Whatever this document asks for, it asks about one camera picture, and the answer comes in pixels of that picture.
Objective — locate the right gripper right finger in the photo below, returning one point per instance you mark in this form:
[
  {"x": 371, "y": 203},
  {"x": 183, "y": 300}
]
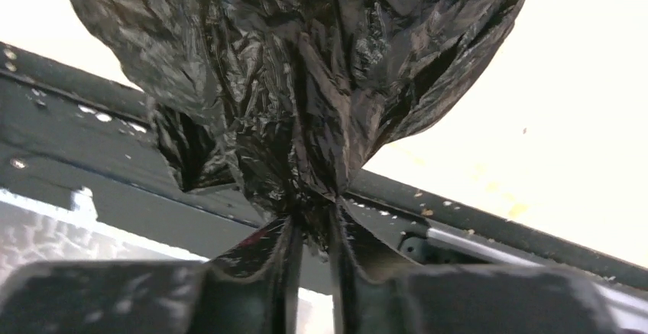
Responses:
[{"x": 378, "y": 290}]

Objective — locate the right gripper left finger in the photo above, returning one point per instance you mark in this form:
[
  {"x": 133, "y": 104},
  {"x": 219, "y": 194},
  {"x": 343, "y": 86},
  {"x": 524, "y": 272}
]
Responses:
[{"x": 252, "y": 288}]

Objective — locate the black plastic trash bag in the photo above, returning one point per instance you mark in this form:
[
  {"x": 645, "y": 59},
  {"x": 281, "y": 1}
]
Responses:
[{"x": 289, "y": 99}]

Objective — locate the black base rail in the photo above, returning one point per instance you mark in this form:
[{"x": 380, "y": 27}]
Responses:
[{"x": 63, "y": 128}]

